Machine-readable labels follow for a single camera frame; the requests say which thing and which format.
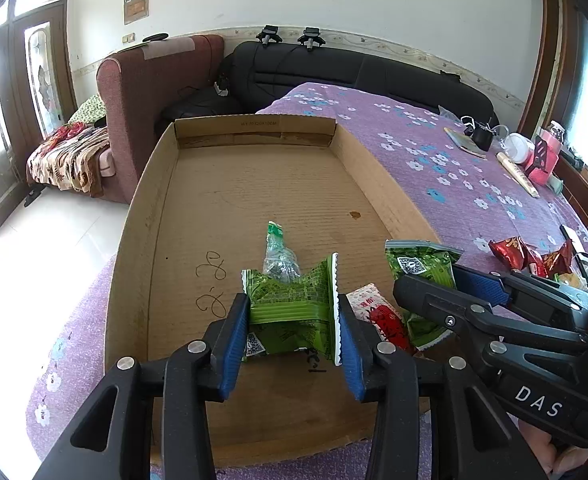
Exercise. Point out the pink thermos with knit sleeve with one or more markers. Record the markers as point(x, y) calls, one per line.
point(555, 160)

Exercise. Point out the small black container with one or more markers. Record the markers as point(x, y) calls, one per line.
point(483, 137)

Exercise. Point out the dark red gold snack packet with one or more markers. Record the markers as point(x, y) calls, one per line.
point(509, 252)

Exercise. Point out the pale yellow snack packet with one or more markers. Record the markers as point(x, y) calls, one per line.
point(569, 281)

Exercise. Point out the floral blanket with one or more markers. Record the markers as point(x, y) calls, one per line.
point(69, 160)

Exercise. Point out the clear plastic bag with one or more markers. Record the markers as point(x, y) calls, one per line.
point(451, 114)

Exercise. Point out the green patterned pillow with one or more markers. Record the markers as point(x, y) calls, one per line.
point(86, 110)

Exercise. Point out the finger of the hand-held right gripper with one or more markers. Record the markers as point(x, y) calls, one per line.
point(424, 295)
point(479, 285)

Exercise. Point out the small dark red snack packet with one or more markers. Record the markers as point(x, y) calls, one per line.
point(560, 259)

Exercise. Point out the small flat black object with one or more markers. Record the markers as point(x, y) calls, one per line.
point(450, 75)

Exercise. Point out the olive booklet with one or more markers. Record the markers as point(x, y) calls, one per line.
point(466, 144)

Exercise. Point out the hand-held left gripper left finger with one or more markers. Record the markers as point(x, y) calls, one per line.
point(234, 340)

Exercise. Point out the wooden window ledge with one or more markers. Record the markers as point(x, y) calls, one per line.
point(574, 195)

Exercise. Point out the black leather sofa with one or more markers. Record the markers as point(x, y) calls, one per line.
point(324, 65)

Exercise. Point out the clear green-topped snack packet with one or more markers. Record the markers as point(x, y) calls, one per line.
point(276, 260)

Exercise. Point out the black phone stand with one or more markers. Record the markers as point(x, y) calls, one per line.
point(541, 150)

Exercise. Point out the pale green cloth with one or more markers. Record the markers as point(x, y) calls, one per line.
point(558, 184)

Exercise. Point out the wooden wall plaque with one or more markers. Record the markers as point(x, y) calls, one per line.
point(136, 7)

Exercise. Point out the white round container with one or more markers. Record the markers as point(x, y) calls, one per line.
point(519, 149)

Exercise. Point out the dark smartphone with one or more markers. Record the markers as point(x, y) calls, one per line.
point(576, 242)

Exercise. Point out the white charger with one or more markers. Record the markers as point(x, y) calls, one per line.
point(221, 88)

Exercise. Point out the white and red snack packet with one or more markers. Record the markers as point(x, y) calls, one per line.
point(376, 310)

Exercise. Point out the wall socket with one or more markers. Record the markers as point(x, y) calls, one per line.
point(130, 37)

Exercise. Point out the shallow cardboard box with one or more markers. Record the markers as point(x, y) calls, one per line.
point(199, 185)

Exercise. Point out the cream lotion tube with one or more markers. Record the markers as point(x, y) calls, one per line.
point(516, 175)

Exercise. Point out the black clamp device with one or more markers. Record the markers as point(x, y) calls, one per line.
point(311, 37)
point(269, 36)

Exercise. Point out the green snack packet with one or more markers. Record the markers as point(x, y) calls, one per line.
point(419, 265)
point(289, 305)

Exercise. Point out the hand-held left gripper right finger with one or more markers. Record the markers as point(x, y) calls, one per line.
point(354, 355)

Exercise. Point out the black oval object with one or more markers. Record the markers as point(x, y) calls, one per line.
point(155, 37)

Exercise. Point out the person's right hand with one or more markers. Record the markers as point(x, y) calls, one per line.
point(549, 455)

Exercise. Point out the wooden glass door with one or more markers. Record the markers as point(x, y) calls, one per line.
point(4, 110)

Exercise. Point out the brown fabric armchair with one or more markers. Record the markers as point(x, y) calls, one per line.
point(124, 110)

